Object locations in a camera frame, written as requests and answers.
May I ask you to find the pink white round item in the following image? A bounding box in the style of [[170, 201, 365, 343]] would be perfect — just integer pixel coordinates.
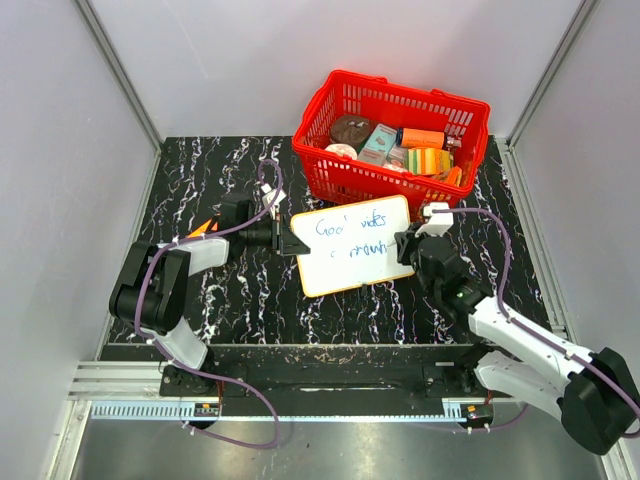
[[325, 143, 358, 160]]

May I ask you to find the teal white small box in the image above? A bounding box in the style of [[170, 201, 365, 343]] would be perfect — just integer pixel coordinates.
[[357, 123, 397, 166]]

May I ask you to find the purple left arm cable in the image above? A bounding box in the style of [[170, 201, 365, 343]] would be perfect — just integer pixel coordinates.
[[133, 159, 284, 376]]

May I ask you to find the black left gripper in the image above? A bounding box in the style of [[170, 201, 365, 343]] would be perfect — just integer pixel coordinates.
[[240, 214, 310, 257]]

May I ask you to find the white board yellow frame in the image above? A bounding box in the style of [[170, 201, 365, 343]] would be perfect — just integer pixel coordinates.
[[291, 195, 414, 298]]

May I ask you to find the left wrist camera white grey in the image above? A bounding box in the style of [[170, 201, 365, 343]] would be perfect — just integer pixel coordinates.
[[260, 183, 286, 219]]

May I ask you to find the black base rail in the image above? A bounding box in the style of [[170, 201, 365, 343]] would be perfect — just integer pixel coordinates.
[[160, 345, 487, 418]]

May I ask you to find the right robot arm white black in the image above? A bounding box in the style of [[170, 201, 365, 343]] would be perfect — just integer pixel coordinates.
[[394, 228, 639, 455]]

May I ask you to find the red plastic shopping basket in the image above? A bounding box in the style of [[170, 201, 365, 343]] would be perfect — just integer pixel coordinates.
[[292, 70, 491, 219]]

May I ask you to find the orange bottle blue cap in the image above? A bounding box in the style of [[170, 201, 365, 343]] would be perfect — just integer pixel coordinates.
[[396, 128, 446, 149]]

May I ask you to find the brown round chocolate item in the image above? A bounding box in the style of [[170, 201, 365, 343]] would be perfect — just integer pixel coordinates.
[[329, 114, 372, 149]]

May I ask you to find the striped sponge pack in basket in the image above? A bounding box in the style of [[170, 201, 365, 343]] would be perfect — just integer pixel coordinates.
[[406, 147, 454, 175]]

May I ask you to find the orange green sponge pack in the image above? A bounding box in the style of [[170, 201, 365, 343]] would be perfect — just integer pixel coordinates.
[[188, 216, 218, 238]]

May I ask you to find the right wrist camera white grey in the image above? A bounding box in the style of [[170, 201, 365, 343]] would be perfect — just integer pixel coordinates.
[[415, 202, 454, 238]]

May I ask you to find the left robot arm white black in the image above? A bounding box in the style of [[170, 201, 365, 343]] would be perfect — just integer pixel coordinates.
[[109, 193, 311, 396]]

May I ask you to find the wrist camera white grey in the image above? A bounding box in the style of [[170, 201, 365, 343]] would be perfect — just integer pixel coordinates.
[[260, 183, 286, 219], [415, 202, 454, 238]]

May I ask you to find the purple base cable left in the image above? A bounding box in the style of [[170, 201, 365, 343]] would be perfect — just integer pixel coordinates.
[[182, 372, 282, 450]]

